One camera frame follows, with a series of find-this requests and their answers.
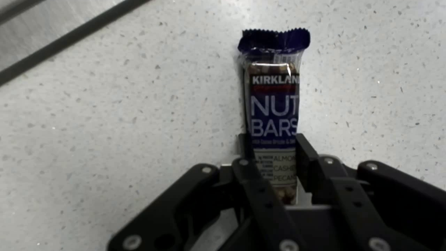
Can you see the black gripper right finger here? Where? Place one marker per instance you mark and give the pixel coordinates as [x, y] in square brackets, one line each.
[380, 204]

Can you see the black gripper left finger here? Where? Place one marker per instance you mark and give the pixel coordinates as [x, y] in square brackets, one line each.
[259, 204]

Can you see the blue nut bar wrapper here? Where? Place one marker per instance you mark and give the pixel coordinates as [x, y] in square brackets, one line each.
[273, 112]

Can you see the stainless steel double sink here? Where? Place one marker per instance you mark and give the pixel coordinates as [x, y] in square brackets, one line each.
[56, 23]

